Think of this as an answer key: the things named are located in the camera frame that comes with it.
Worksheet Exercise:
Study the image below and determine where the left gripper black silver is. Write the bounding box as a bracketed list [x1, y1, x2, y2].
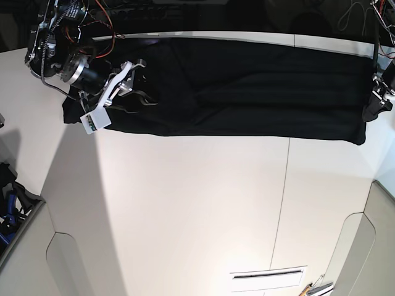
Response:
[362, 60, 394, 122]

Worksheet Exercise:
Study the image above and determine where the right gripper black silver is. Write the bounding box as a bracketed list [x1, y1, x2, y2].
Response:
[69, 58, 158, 114]

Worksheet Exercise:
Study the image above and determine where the black T-shirt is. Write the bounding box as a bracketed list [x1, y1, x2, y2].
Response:
[62, 37, 378, 146]

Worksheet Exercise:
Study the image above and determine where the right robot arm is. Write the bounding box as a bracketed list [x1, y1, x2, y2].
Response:
[25, 1, 158, 113]

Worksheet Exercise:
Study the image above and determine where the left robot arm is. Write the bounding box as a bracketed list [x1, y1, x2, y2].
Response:
[362, 1, 394, 123]

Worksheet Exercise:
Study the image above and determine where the blue black clamp tool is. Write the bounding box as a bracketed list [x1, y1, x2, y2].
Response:
[1, 182, 31, 246]

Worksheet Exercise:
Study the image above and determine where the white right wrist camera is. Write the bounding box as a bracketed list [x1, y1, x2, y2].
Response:
[80, 108, 112, 134]

